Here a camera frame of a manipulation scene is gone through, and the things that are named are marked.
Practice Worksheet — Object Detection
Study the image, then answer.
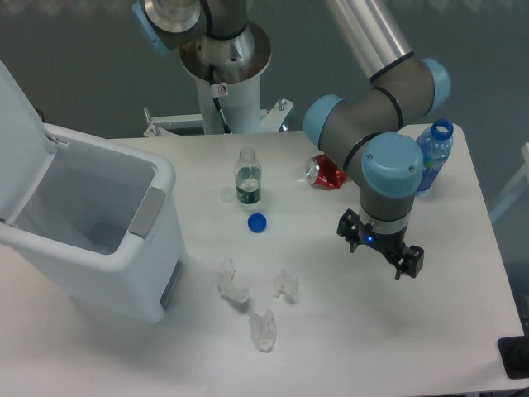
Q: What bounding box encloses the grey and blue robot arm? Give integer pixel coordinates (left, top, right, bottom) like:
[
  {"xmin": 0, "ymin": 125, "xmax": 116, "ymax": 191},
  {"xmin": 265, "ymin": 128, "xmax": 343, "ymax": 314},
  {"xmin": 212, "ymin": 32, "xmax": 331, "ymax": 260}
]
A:
[{"xmin": 133, "ymin": 1, "xmax": 450, "ymax": 277}]

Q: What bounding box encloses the blue plastic bottle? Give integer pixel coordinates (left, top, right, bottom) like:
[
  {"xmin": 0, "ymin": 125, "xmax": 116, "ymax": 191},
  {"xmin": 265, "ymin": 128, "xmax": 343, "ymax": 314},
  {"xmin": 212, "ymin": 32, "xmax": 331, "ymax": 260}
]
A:
[{"xmin": 416, "ymin": 118, "xmax": 454, "ymax": 194}]

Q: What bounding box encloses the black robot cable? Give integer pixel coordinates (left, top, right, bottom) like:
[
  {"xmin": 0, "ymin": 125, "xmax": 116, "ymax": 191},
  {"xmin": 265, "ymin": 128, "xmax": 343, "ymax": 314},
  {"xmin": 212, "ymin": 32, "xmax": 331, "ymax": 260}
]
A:
[{"xmin": 208, "ymin": 64, "xmax": 232, "ymax": 134}]

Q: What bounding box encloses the white trash bin lid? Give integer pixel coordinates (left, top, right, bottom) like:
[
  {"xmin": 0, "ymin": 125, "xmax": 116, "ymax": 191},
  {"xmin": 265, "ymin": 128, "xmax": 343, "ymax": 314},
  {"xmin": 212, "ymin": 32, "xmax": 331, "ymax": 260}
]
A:
[{"xmin": 1, "ymin": 64, "xmax": 69, "ymax": 225}]

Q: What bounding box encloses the middle crumpled paper ball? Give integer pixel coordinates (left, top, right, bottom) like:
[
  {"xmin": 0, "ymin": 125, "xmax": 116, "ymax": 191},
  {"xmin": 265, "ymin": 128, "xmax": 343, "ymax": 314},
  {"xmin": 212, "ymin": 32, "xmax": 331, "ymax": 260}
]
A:
[{"xmin": 249, "ymin": 309, "xmax": 277, "ymax": 352}]

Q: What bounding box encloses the white trash bin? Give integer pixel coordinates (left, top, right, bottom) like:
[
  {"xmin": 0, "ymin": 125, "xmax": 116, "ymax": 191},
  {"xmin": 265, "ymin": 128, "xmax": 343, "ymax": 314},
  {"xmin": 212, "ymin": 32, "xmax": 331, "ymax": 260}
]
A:
[{"xmin": 1, "ymin": 125, "xmax": 186, "ymax": 323}]

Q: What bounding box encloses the crumpled paper ball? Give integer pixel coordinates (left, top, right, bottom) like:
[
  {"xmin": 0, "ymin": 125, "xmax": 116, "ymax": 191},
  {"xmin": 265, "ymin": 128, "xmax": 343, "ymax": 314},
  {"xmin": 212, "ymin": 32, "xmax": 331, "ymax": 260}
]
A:
[
  {"xmin": 217, "ymin": 259, "xmax": 250, "ymax": 304},
  {"xmin": 273, "ymin": 270, "xmax": 299, "ymax": 302},
  {"xmin": 249, "ymin": 309, "xmax": 277, "ymax": 352}
]

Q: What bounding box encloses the left crumpled paper ball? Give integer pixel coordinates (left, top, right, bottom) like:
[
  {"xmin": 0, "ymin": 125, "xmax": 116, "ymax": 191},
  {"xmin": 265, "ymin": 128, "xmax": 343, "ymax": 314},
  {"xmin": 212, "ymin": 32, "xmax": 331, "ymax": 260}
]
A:
[{"xmin": 217, "ymin": 259, "xmax": 250, "ymax": 304}]

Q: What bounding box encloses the right crumpled paper ball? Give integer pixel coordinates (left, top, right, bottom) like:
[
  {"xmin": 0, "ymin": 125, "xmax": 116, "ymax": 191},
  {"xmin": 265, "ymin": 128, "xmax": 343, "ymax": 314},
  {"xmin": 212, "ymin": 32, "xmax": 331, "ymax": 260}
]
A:
[{"xmin": 273, "ymin": 270, "xmax": 299, "ymax": 302}]

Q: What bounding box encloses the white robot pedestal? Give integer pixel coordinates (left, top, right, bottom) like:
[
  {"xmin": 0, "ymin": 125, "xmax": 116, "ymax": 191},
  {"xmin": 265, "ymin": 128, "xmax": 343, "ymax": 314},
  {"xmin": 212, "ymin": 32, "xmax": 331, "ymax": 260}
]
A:
[{"xmin": 144, "ymin": 22, "xmax": 293, "ymax": 136}]

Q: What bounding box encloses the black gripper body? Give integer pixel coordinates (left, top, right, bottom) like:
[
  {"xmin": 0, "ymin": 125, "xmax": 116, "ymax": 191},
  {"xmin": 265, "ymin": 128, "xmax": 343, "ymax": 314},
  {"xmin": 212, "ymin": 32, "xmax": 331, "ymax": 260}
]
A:
[{"xmin": 358, "ymin": 222, "xmax": 407, "ymax": 261}]

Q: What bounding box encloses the crushed red soda can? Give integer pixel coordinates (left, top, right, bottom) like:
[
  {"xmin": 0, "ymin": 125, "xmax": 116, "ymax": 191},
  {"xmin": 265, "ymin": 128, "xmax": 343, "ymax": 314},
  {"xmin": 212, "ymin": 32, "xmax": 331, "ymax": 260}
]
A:
[{"xmin": 306, "ymin": 154, "xmax": 348, "ymax": 190}]

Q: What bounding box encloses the clear plastic bottle green label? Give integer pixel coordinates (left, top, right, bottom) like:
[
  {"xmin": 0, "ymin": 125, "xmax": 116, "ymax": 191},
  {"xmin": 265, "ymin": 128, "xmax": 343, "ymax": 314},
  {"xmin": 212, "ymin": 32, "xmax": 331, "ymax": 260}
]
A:
[{"xmin": 235, "ymin": 146, "xmax": 261, "ymax": 205}]

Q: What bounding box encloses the black device at table edge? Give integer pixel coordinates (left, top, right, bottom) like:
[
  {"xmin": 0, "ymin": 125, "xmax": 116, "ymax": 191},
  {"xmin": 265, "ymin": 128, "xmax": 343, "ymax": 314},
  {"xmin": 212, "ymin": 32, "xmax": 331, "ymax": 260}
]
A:
[{"xmin": 498, "ymin": 336, "xmax": 528, "ymax": 380}]

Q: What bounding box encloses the white bottle cap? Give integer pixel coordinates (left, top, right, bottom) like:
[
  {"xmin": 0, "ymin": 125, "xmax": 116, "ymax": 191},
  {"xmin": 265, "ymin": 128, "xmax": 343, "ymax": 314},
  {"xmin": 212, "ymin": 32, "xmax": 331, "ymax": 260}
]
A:
[{"xmin": 220, "ymin": 188, "xmax": 235, "ymax": 203}]

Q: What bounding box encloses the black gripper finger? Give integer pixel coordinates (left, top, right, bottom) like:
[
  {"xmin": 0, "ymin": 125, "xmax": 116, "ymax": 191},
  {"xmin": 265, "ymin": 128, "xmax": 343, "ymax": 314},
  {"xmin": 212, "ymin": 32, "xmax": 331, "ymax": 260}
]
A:
[
  {"xmin": 393, "ymin": 246, "xmax": 424, "ymax": 280},
  {"xmin": 336, "ymin": 208, "xmax": 360, "ymax": 253}
]

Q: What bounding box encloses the blue bottle cap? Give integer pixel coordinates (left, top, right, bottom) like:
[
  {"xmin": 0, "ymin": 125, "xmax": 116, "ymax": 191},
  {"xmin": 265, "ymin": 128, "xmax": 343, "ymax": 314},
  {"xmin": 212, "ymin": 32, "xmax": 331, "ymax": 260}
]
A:
[{"xmin": 247, "ymin": 213, "xmax": 268, "ymax": 233}]

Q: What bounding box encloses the white frame at right edge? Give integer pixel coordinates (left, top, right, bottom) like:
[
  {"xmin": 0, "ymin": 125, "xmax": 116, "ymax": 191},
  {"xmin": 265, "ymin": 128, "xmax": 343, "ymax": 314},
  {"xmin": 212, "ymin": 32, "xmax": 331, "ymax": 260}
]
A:
[{"xmin": 488, "ymin": 142, "xmax": 528, "ymax": 224}]

